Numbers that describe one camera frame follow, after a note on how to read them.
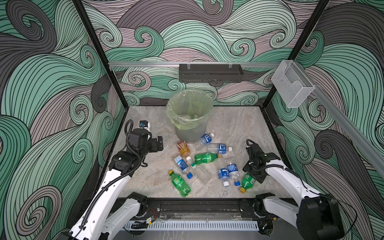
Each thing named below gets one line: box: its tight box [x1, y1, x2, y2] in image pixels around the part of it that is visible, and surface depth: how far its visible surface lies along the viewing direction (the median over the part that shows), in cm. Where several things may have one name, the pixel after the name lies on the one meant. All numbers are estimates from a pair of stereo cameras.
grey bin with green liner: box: [166, 89, 214, 144], surface depth 95 cm
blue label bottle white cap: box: [206, 143, 233, 155], surface depth 92 cm
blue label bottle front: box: [217, 168, 230, 187], surface depth 81 cm
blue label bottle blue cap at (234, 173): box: [227, 163, 241, 187], surface depth 83 cm
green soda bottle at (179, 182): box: [168, 170, 191, 198], surface depth 79 cm
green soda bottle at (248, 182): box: [239, 172, 256, 194], surface depth 79 cm
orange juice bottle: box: [177, 140, 190, 157], surface depth 93 cm
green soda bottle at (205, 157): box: [191, 152, 222, 169], surface depth 89 cm
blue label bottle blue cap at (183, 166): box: [174, 155, 193, 180], surface depth 85 cm
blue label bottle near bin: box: [193, 132, 215, 152], surface depth 97 cm
